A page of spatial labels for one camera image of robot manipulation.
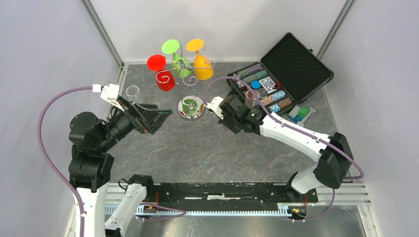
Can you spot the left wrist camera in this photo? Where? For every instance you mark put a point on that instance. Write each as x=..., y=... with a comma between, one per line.
x=109, y=93

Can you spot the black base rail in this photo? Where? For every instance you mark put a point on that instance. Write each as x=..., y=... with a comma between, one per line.
x=244, y=199

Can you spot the clear wine glass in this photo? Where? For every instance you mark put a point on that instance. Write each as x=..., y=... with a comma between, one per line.
x=251, y=98
x=134, y=94

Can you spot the chrome wine glass rack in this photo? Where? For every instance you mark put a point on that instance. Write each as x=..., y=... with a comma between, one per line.
x=190, y=105

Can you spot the yellow wine glass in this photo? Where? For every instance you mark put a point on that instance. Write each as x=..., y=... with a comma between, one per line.
x=203, y=67

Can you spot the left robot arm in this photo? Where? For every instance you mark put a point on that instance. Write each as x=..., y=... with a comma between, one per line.
x=91, y=164

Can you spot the black poker chip case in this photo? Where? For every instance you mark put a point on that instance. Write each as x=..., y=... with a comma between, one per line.
x=289, y=63

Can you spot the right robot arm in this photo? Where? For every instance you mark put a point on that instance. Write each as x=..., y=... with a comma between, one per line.
x=330, y=153

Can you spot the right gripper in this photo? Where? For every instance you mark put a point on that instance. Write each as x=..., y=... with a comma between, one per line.
x=224, y=121

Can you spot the blue dealer button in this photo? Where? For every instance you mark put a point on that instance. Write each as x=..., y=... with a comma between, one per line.
x=255, y=84

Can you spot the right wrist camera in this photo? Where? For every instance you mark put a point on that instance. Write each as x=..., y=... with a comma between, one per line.
x=214, y=106

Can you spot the green wine glass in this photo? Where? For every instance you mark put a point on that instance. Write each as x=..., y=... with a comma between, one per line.
x=178, y=62

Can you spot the red wine glass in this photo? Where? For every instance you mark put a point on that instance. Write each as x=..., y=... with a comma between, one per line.
x=163, y=77

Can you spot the playing card deck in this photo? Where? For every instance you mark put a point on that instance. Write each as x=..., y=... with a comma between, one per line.
x=268, y=84

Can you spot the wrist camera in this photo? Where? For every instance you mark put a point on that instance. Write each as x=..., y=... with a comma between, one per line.
x=214, y=106
x=109, y=93

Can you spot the coloured toy blocks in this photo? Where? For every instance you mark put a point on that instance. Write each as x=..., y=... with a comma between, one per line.
x=299, y=115

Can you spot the clear wine glass front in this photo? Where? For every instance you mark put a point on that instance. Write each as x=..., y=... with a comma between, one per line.
x=134, y=94

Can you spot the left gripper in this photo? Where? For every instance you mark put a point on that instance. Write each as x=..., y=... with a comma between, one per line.
x=150, y=119

